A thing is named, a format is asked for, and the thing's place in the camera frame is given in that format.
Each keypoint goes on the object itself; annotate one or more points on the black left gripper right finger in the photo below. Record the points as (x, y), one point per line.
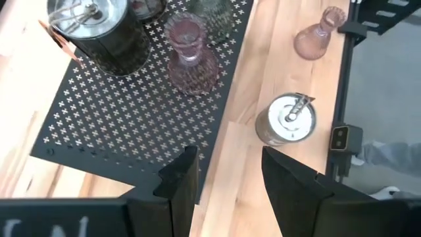
(292, 197)

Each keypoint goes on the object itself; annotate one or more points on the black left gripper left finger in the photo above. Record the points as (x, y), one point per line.
(182, 197)

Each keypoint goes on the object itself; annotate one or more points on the silver candle tin brown tag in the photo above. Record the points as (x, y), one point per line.
(289, 118)

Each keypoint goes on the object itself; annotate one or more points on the silver candle tin orange tag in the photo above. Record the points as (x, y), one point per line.
(115, 49)

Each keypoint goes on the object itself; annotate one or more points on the green ribbed glass candlestick holder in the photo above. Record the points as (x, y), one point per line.
(213, 19)

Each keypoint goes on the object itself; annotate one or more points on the plain silver candle tin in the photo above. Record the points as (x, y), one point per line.
(148, 8)

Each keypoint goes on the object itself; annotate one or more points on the person's shoe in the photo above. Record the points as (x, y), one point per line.
(385, 192)

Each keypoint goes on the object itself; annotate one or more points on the person's leg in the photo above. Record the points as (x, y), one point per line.
(391, 158)

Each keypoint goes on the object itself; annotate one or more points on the black perforated metal shelf riser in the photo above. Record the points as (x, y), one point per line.
(115, 115)

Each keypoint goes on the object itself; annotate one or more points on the black table-level camera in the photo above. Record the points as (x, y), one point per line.
(348, 140)

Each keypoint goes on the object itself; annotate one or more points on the black table frame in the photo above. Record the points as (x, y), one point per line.
(343, 82)

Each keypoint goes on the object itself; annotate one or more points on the black slotted frame beam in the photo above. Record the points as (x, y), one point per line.
(388, 13)

